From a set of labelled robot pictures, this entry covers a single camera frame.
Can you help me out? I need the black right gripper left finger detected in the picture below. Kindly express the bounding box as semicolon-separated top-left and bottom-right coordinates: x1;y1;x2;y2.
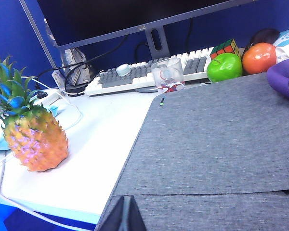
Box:
96;196;130;231

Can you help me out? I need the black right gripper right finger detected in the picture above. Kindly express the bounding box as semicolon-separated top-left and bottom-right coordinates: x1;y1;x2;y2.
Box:
129;196;147;231

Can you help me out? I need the plastic orange pineapple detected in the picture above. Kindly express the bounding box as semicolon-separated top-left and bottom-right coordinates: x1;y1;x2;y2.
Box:
0;54;70;172

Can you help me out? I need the grey felt mat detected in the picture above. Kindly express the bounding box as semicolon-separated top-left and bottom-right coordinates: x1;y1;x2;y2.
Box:
93;72;289;231

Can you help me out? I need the white power strip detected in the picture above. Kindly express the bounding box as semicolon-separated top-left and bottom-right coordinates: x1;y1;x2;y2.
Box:
37;89;66;103

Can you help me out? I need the white and gray keyboard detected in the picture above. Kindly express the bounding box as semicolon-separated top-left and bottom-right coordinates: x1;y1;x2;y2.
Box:
84;46;215;97

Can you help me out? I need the white round keyboard knob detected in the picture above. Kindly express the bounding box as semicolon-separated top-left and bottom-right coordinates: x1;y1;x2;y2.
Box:
115;64;131;77

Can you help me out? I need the clear plastic cup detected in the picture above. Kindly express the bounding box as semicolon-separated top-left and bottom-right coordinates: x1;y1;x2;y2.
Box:
151;57;185;93

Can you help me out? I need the silver faceted figurine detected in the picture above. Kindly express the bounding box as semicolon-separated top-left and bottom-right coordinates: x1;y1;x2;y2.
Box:
43;18;92;87

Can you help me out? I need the green plastic apple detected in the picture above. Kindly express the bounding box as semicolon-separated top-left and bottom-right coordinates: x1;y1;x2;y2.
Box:
206;52;243;83

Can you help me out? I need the gray monitor stand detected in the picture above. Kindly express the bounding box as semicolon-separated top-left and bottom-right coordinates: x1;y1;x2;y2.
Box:
134;26;171;94

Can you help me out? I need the Rubik's cube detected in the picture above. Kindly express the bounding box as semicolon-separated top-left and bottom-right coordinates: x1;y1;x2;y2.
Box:
209;38;243;61

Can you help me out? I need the black computer monitor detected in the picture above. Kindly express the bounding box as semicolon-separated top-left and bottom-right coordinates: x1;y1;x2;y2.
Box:
19;0;263;72

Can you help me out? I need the purple cloth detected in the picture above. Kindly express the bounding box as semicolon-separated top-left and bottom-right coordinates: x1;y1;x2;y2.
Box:
266;60;289;104

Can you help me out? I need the plastic orange fruit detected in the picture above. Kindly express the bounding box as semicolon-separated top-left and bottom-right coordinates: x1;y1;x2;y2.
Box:
242;42;277;75

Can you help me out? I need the black object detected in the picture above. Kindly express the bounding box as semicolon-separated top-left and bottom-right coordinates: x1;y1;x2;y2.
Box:
250;28;280;46

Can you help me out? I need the white and teal patterned cloth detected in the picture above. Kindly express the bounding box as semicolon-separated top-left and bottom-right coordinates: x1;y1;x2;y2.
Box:
273;27;289;64

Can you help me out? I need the long white cable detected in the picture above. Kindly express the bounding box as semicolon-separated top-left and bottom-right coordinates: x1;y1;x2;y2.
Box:
0;154;97;226

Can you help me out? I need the thin white charger cable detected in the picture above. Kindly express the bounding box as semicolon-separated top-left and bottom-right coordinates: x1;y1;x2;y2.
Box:
21;76;84;130

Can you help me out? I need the black power cable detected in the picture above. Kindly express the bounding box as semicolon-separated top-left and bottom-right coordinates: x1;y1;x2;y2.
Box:
64;35;129;94
36;61;87;81

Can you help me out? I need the black monitor cable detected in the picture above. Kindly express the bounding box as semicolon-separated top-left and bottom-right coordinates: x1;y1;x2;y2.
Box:
134;42;148;63
185;18;194;50

